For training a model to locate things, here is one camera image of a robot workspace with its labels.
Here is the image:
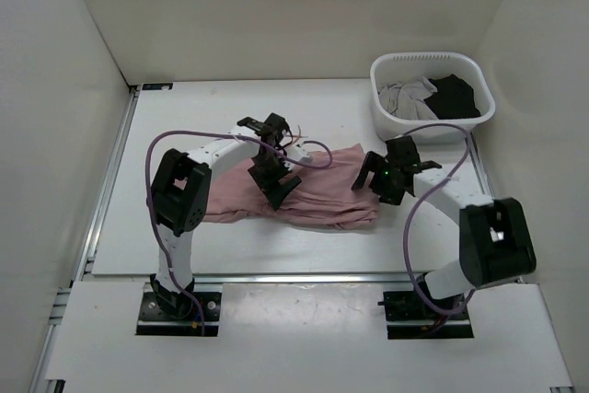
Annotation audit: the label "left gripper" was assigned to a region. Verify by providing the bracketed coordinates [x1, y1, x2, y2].
[248, 151, 301, 211]

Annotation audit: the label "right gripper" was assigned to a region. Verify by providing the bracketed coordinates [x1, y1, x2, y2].
[352, 151, 405, 206]

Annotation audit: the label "pink trousers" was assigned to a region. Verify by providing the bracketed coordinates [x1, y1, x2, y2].
[204, 144, 380, 230]

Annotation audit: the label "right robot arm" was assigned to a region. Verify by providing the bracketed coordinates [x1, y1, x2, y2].
[352, 136, 537, 319]

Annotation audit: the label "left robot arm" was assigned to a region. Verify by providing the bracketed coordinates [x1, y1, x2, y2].
[144, 113, 301, 320]

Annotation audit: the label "grey garment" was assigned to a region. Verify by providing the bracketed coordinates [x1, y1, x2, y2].
[378, 76, 438, 121]

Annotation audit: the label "white plastic basket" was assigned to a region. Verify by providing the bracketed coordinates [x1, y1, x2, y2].
[370, 52, 496, 144]

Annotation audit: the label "black garment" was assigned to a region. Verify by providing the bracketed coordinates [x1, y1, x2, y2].
[424, 75, 481, 120]

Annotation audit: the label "black label strip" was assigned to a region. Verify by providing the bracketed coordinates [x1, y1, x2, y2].
[142, 83, 174, 91]

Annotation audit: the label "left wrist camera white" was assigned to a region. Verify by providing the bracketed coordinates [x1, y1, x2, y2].
[286, 144, 313, 166]

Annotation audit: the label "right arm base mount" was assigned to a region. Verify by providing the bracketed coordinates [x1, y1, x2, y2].
[378, 291, 474, 340]

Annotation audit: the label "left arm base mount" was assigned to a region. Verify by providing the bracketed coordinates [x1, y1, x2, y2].
[135, 282, 223, 338]

